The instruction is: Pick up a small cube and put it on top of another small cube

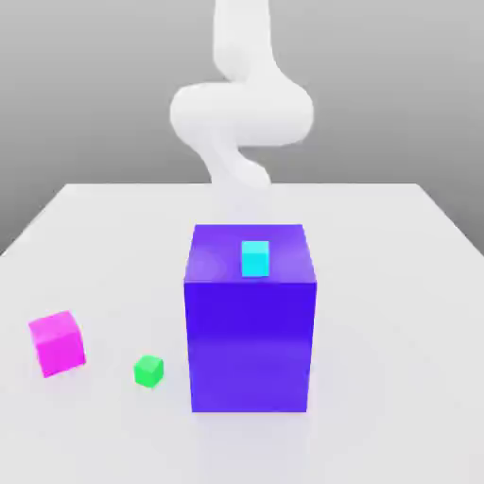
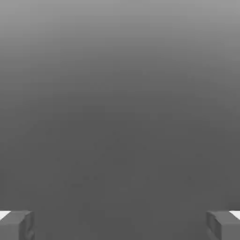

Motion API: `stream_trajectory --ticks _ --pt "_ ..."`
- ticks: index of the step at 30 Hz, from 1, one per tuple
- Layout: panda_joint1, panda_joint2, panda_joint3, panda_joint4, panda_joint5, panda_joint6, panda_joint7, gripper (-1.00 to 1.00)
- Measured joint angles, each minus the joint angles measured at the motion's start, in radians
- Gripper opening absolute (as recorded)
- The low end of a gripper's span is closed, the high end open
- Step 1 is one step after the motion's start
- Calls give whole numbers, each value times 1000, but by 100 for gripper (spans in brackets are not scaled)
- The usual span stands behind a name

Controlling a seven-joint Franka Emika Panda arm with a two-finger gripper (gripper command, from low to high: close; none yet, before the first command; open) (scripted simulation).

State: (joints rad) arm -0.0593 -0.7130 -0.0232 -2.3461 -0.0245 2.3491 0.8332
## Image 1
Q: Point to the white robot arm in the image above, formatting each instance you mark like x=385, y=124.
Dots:
x=242, y=113

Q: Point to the small cyan cube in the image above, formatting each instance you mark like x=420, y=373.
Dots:
x=255, y=259

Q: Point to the small green cube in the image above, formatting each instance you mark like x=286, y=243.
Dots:
x=148, y=372

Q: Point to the magenta cube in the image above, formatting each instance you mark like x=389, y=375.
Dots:
x=56, y=346

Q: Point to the large purple box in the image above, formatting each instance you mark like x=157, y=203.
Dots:
x=249, y=340

